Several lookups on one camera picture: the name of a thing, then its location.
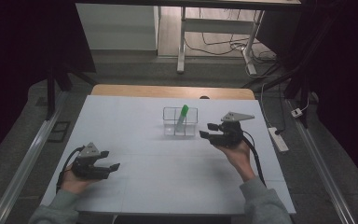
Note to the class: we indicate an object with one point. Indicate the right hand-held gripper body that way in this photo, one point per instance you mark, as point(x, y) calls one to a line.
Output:
point(230, 133)

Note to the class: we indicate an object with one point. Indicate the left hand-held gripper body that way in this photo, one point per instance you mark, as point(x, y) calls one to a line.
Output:
point(87, 163)

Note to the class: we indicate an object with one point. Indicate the clear acrylic pen holder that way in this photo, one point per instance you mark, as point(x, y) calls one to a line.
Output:
point(180, 124)

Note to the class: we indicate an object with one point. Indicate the green highlighter pen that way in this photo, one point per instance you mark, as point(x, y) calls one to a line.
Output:
point(182, 116)

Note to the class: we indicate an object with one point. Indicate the person's left hand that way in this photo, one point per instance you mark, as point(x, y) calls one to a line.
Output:
point(73, 183)

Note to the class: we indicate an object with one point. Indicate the person's right hand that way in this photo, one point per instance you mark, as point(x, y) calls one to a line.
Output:
point(239, 158)

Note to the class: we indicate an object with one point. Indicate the white table cover sheet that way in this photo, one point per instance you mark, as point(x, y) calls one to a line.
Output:
point(143, 180)

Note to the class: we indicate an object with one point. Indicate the white power strip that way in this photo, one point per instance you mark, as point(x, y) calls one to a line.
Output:
point(278, 139)

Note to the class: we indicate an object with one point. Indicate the black plug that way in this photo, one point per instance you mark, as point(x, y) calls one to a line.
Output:
point(278, 132)

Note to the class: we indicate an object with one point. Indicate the small white adapter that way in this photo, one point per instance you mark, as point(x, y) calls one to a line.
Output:
point(296, 112)

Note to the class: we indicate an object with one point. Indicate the black metal stand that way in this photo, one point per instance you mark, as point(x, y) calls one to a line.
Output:
point(51, 90)

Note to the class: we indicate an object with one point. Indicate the white cabinet panel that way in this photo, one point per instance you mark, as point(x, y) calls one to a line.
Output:
point(118, 28)

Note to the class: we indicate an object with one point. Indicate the aluminium rail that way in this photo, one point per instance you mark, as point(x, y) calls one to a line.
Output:
point(28, 161)
point(320, 168)

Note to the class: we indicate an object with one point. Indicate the white desk frame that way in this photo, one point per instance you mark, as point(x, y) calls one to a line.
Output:
point(216, 25)

